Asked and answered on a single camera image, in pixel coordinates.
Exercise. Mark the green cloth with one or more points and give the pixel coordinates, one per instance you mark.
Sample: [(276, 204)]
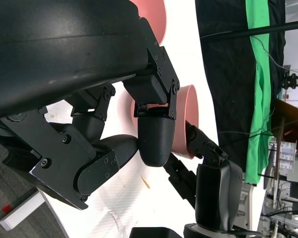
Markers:
[(259, 111)]

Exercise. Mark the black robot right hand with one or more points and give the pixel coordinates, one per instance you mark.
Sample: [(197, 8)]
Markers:
[(218, 193)]

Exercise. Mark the black camera on stand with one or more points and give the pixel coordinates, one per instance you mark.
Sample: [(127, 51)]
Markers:
[(291, 80)]

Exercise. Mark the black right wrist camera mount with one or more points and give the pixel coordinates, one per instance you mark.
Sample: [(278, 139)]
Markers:
[(154, 233)]

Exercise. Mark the black backdrop cloth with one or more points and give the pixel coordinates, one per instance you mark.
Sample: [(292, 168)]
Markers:
[(226, 86)]

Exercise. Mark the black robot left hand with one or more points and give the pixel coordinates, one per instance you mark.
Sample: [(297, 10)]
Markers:
[(52, 49)]

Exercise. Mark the white metal table frame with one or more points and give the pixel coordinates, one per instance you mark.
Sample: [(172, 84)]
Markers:
[(248, 205)]

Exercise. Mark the black stand pole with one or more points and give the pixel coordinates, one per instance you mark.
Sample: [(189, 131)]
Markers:
[(263, 30)]

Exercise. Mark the brown wooden desk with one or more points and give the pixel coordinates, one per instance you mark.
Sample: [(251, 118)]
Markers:
[(293, 119)]

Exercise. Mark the stacked white storage boxes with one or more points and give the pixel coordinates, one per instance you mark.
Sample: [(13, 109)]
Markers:
[(288, 156)]

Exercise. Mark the orange sliver scrap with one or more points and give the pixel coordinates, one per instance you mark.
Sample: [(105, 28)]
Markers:
[(146, 182)]

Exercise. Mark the white power strip red switch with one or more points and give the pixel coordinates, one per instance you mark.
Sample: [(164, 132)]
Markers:
[(20, 214)]

